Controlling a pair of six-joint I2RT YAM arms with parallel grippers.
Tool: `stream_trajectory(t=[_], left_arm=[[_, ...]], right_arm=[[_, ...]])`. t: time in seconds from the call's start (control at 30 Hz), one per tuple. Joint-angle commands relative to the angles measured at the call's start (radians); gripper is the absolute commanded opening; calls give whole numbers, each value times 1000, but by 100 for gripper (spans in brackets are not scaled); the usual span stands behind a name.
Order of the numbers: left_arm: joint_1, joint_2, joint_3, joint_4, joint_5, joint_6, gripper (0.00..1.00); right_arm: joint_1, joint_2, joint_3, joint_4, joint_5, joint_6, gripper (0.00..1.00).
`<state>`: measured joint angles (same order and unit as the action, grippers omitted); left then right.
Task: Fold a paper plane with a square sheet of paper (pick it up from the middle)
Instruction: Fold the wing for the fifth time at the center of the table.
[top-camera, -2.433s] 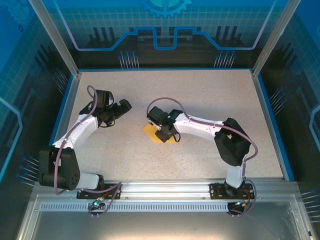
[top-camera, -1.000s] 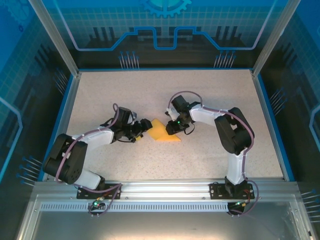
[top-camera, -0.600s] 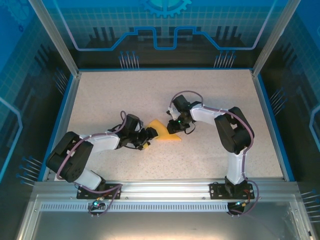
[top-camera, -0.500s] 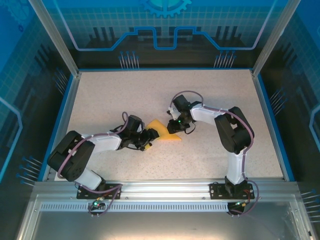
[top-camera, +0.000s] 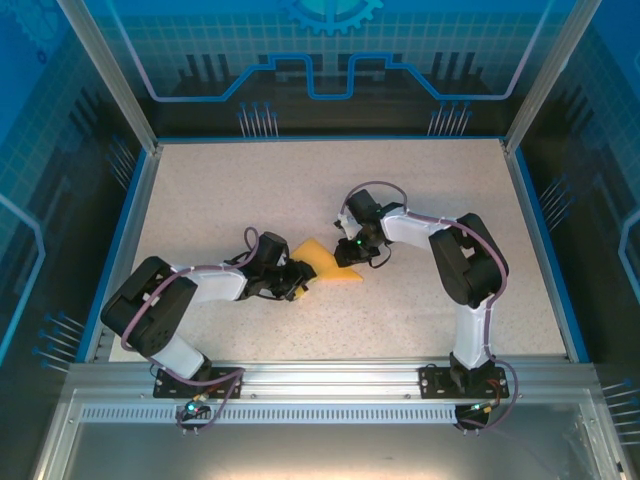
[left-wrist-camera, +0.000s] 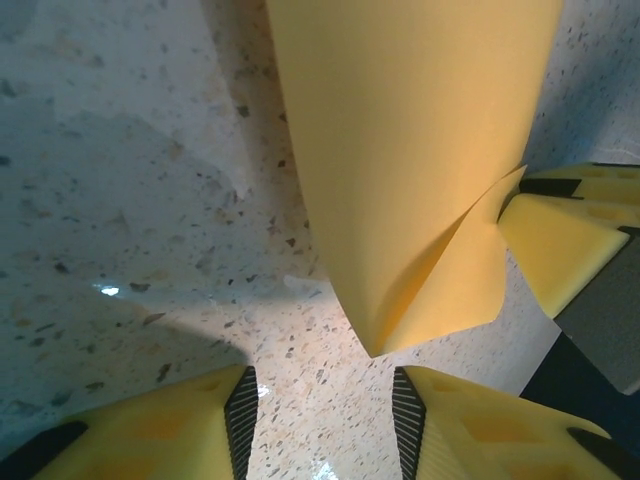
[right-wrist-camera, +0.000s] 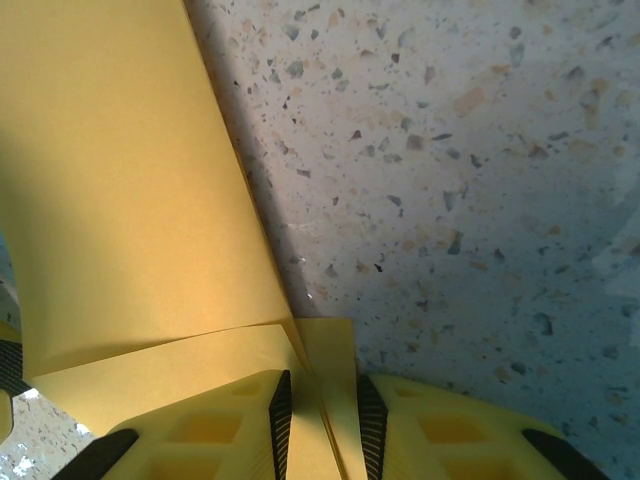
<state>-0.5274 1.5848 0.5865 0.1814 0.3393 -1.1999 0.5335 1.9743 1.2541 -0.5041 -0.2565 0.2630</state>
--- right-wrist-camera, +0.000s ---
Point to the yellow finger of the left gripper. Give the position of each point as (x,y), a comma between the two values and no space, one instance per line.
(7,405)
(10,350)

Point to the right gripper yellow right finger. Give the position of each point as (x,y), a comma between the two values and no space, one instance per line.
(450,450)

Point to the yellow square paper sheet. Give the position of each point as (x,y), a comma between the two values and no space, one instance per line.
(125,175)

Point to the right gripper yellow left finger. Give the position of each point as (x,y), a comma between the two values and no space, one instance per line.
(200,450)

